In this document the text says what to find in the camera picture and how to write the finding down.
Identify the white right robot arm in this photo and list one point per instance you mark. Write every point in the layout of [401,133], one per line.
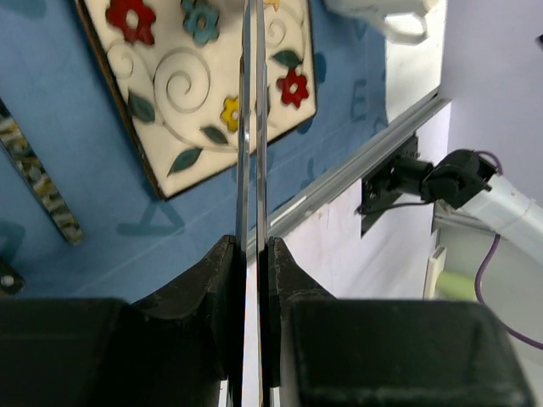
[467,181]

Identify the patterned handle spoon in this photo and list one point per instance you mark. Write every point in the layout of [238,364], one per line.
[32,170]

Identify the square floral plate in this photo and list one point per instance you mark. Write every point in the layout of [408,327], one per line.
[173,70]

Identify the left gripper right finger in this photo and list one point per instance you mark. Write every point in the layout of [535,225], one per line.
[318,350]

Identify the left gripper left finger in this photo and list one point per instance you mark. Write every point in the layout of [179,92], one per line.
[167,349]

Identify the metal tongs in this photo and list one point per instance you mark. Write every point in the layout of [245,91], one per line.
[251,228]

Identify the blue letter placemat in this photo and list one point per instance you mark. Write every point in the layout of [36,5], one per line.
[135,243]

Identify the aluminium table frame rail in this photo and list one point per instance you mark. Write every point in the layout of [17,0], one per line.
[365,159]

